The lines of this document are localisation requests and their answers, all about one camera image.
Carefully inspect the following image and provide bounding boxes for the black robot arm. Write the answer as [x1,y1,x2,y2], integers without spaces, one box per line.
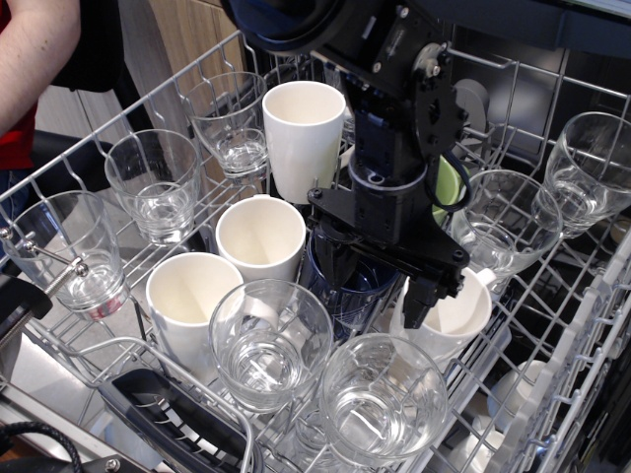
[223,1,469,329]

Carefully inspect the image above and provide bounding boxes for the white cup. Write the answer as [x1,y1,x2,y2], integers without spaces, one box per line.
[146,252,244,382]
[215,194,307,282]

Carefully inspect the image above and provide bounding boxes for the clear glass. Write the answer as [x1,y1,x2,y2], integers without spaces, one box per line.
[543,111,630,239]
[2,190,129,320]
[209,279,334,413]
[449,169,563,295]
[105,129,201,246]
[318,333,448,467]
[183,72,268,183]

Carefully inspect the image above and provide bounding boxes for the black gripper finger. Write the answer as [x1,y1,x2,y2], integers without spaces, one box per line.
[314,221,360,289]
[402,276,439,329]

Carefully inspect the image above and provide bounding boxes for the white cup middle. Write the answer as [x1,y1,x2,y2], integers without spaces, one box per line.
[215,194,307,282]

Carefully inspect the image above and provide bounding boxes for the green mug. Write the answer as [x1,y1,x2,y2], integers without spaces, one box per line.
[432,157,467,227]

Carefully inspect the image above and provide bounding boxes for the small glass under rack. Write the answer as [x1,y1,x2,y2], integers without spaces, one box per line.
[294,409,343,472]

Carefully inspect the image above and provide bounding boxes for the white cup front left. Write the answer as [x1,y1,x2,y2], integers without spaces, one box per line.
[146,252,244,382]

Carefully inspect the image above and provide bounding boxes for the black braided cable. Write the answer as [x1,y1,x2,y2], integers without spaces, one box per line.
[0,421,84,473]

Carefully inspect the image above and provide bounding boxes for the tall white mug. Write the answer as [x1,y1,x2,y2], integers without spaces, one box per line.
[262,81,346,205]

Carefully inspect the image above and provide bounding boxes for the white mug right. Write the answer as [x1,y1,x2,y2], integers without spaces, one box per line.
[389,268,496,372]

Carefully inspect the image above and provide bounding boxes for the person forearm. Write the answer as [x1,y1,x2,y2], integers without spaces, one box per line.
[1,0,81,133]

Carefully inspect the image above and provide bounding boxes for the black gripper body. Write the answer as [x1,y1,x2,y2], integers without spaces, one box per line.
[307,165,471,300]

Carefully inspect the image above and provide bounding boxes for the dark blue mug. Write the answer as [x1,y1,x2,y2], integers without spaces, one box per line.
[299,236,399,340]

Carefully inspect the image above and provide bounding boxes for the metal clamp screw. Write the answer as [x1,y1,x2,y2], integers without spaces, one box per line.
[0,227,90,297]

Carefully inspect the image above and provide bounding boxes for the grey wire dishwasher rack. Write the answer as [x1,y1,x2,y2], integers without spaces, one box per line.
[1,34,630,472]

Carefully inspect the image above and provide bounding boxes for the white dishes lower rack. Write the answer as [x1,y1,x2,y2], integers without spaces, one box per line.
[443,360,546,472]

